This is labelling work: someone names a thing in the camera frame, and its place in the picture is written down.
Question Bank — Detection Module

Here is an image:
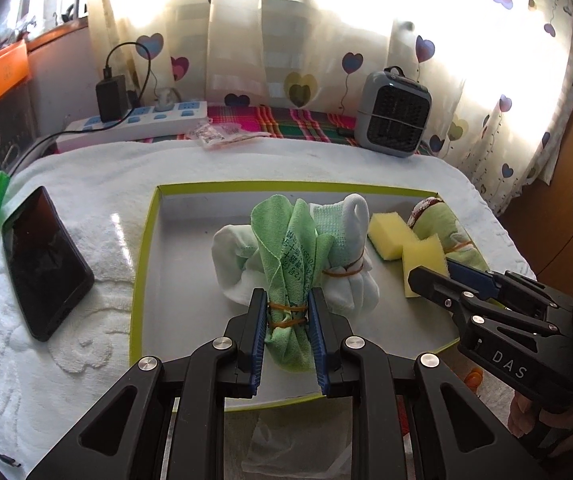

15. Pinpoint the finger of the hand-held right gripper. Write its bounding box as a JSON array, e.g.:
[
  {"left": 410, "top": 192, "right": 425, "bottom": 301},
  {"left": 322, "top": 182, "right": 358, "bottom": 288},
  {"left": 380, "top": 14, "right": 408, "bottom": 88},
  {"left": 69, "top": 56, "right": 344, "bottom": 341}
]
[
  {"left": 446, "top": 259, "right": 573, "bottom": 312},
  {"left": 407, "top": 265, "right": 567, "bottom": 346}
]

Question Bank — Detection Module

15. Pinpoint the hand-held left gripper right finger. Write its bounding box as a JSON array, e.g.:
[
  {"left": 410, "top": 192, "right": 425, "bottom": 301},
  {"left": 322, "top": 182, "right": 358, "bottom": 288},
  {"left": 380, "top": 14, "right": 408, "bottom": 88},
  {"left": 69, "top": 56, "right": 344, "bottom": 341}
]
[{"left": 307, "top": 290, "right": 549, "bottom": 480}]

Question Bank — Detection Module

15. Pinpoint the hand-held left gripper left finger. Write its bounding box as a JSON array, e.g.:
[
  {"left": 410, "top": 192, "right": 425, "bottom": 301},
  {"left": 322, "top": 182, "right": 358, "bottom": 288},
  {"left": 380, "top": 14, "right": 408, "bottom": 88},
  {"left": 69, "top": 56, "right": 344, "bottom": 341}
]
[{"left": 26, "top": 287, "right": 270, "bottom": 480}]

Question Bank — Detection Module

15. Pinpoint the yellow sponge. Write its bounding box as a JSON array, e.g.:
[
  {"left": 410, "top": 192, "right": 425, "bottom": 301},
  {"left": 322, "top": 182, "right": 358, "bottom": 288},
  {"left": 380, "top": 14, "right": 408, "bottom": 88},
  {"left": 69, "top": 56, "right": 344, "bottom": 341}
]
[
  {"left": 401, "top": 234, "right": 449, "bottom": 300},
  {"left": 369, "top": 212, "right": 419, "bottom": 262}
]

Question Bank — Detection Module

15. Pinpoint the light green cloth roll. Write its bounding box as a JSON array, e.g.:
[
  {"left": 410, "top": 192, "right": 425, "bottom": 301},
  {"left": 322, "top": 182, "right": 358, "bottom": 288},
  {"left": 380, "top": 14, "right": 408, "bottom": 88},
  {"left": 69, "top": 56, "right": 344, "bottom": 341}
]
[{"left": 406, "top": 197, "right": 489, "bottom": 273}]

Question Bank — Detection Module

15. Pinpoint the white sock bundle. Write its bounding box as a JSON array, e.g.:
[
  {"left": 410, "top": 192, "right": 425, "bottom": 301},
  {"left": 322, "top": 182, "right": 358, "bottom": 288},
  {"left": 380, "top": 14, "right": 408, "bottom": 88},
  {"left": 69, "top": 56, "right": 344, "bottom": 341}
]
[{"left": 211, "top": 224, "right": 267, "bottom": 306}]

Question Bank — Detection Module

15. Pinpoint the lime green box tray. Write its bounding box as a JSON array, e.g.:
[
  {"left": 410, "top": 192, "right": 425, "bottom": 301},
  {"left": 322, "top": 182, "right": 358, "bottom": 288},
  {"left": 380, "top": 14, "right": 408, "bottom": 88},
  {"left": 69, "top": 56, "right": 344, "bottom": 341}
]
[{"left": 129, "top": 180, "right": 492, "bottom": 413}]

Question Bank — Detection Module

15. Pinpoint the green cloth bundle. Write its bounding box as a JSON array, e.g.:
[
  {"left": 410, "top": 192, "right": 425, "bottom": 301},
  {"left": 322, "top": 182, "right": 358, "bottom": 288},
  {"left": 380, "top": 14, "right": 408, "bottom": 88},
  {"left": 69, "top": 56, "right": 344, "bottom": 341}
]
[{"left": 251, "top": 194, "right": 334, "bottom": 373}]

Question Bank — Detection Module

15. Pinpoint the pale mint sock bundle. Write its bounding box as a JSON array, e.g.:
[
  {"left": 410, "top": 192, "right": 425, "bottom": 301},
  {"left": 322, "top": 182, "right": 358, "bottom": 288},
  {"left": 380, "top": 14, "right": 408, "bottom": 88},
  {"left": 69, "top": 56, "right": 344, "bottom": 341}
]
[{"left": 309, "top": 194, "right": 382, "bottom": 313}]

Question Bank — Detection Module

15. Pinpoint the person's right hand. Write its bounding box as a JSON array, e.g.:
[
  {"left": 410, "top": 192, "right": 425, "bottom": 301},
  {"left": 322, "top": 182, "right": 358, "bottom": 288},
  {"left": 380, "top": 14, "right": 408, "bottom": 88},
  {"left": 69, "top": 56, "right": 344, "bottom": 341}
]
[{"left": 507, "top": 391, "right": 542, "bottom": 438}]

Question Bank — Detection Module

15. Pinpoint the grey mini heater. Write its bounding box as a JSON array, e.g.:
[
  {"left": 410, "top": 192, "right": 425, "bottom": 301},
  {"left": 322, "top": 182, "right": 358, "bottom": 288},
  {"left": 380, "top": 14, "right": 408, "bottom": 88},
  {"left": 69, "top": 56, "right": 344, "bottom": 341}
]
[{"left": 353, "top": 66, "right": 432, "bottom": 158}]

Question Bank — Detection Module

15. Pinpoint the clear plastic packet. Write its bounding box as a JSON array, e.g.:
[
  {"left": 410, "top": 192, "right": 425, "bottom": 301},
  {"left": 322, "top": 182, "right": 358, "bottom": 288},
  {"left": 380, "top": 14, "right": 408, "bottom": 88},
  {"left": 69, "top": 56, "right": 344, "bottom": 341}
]
[{"left": 184, "top": 122, "right": 270, "bottom": 151}]

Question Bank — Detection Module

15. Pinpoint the plaid cloth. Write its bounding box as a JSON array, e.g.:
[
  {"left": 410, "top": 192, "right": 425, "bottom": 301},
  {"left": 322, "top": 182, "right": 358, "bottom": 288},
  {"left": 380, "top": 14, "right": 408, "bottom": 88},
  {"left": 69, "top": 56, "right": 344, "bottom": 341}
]
[{"left": 146, "top": 104, "right": 439, "bottom": 158}]

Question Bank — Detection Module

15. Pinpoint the black smartphone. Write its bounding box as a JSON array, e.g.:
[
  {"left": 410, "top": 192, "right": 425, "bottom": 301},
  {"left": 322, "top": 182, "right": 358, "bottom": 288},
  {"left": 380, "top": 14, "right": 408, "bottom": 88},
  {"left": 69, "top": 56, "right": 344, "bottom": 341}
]
[{"left": 1, "top": 185, "right": 96, "bottom": 342}]

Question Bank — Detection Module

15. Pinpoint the white power strip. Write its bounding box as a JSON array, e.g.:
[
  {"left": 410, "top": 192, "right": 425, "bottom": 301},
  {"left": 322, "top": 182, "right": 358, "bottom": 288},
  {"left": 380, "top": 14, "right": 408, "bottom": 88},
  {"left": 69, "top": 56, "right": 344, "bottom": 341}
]
[{"left": 56, "top": 100, "right": 210, "bottom": 153}]

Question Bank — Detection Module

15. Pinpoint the white plug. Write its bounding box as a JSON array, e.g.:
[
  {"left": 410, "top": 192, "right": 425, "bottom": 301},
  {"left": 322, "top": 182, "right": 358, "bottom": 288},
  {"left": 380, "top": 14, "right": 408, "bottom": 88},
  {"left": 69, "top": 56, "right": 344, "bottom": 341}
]
[{"left": 154, "top": 87, "right": 180, "bottom": 112}]

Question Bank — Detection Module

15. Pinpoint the black charger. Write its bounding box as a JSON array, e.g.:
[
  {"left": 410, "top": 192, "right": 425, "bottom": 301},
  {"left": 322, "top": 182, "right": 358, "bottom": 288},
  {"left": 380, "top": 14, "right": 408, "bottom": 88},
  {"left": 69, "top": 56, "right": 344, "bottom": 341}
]
[{"left": 95, "top": 76, "right": 132, "bottom": 123}]

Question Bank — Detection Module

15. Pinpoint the heart print curtain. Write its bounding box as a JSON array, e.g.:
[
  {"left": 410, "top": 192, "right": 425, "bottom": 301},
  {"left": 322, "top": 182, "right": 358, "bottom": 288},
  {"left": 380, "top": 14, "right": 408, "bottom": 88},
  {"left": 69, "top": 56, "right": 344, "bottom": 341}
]
[{"left": 89, "top": 0, "right": 573, "bottom": 216}]

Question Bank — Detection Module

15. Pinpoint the orange container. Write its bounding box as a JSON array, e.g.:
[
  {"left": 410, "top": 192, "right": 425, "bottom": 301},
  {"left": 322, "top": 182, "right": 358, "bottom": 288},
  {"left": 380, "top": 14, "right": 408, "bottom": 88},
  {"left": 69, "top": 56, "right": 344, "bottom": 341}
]
[{"left": 0, "top": 40, "right": 34, "bottom": 126}]

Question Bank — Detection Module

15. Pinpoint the black power strip cable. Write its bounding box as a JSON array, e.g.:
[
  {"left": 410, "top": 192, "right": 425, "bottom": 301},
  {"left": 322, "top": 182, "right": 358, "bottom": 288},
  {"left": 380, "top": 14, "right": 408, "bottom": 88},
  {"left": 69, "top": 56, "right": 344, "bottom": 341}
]
[{"left": 9, "top": 131, "right": 70, "bottom": 177}]

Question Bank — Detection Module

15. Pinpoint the black charger cable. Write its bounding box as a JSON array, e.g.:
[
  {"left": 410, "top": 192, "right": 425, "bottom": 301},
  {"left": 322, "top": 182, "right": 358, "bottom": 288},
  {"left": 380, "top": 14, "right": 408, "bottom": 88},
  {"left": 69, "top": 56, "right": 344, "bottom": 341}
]
[{"left": 104, "top": 41, "right": 154, "bottom": 111}]

